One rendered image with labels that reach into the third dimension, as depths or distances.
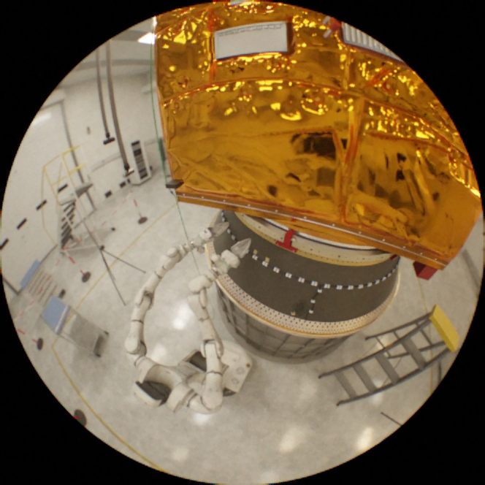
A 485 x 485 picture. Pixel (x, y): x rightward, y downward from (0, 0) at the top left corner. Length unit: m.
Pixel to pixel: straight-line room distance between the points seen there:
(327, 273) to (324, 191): 0.47
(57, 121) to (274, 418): 8.87
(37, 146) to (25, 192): 1.49
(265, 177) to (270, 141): 0.17
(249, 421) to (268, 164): 2.42
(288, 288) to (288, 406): 1.68
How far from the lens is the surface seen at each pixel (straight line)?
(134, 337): 0.95
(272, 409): 2.34
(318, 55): 0.76
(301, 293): 1.07
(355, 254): 0.99
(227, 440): 2.45
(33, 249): 7.45
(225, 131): 0.81
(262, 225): 0.96
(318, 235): 0.92
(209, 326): 0.84
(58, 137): 7.44
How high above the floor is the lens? 2.29
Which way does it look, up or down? 43 degrees down
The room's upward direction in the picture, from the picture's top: 2 degrees counter-clockwise
